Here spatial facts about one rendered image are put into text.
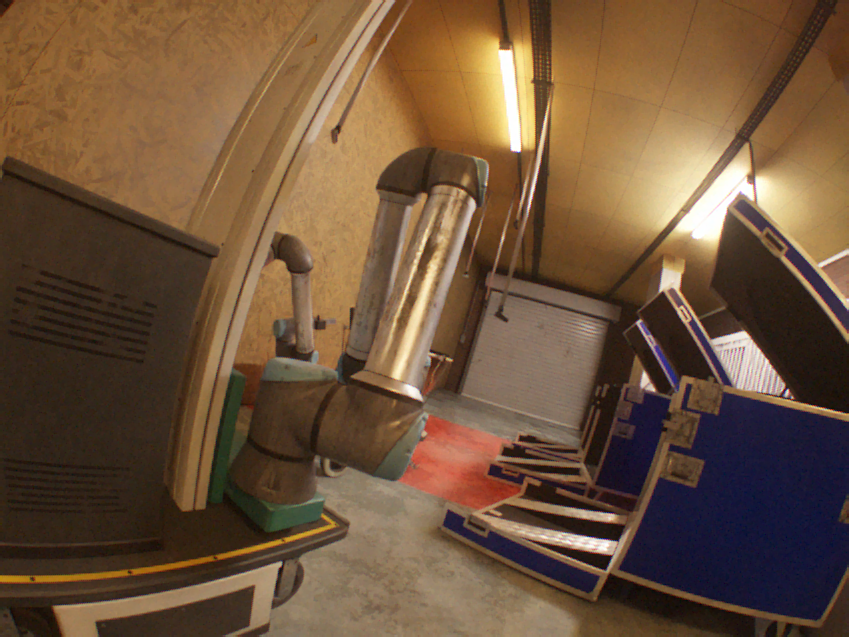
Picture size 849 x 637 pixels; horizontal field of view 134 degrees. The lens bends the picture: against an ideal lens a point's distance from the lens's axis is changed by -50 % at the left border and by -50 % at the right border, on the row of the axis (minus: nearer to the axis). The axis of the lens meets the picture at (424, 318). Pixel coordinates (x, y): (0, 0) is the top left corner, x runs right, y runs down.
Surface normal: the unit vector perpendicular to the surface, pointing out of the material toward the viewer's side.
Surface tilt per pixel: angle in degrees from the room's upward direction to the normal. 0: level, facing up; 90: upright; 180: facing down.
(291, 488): 70
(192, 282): 90
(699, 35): 180
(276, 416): 90
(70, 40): 90
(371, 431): 78
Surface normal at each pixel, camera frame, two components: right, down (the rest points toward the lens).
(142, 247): 0.84, 0.22
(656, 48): -0.29, 0.95
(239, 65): 0.92, 0.26
